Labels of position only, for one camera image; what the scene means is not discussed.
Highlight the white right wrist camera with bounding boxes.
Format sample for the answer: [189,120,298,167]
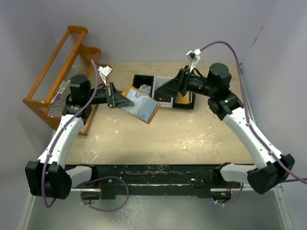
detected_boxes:
[186,48,201,73]

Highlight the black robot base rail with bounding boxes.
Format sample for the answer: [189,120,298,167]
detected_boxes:
[77,164,241,199]

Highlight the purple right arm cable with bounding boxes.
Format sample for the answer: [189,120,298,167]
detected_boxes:
[200,41,307,185]

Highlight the white cards in box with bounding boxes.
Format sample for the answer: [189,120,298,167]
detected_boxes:
[138,84,152,97]

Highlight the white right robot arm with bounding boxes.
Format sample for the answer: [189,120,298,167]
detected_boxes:
[157,63,295,195]

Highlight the black three-compartment organizer box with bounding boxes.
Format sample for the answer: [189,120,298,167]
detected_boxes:
[132,75,196,110]

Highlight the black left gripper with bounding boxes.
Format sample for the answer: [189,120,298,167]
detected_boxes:
[84,81,133,108]

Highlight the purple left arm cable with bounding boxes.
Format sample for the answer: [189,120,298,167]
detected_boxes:
[41,59,107,208]

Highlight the yellow leather card holder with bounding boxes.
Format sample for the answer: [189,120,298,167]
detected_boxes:
[121,86,161,124]

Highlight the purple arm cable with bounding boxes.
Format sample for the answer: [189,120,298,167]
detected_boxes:
[41,59,107,208]
[200,41,307,185]

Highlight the orange wooden tiered rack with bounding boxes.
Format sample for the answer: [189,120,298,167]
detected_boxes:
[23,25,101,130]

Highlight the black item in box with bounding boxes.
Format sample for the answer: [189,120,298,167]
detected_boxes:
[154,92,172,103]

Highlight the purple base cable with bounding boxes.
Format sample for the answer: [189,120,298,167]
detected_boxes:
[80,176,130,212]

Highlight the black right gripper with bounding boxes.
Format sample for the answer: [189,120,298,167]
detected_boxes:
[157,66,215,98]

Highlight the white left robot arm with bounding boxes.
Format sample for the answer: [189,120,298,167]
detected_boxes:
[25,74,134,199]

